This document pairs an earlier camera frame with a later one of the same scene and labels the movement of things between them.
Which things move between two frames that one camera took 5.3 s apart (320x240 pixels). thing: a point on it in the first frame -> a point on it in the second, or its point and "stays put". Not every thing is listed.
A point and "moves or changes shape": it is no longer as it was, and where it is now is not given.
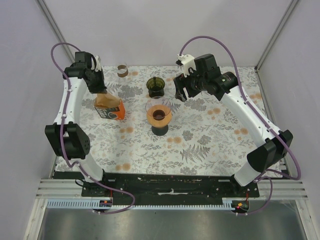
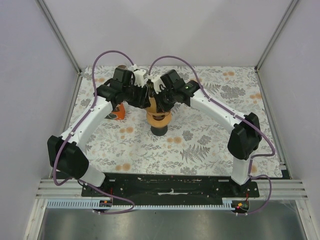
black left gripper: [101, 88] -> [143, 101]
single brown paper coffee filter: [106, 100] moves or changes shape
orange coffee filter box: [118, 113] stays put
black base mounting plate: [172, 189] stays put
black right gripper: [181, 82] -> [161, 107]
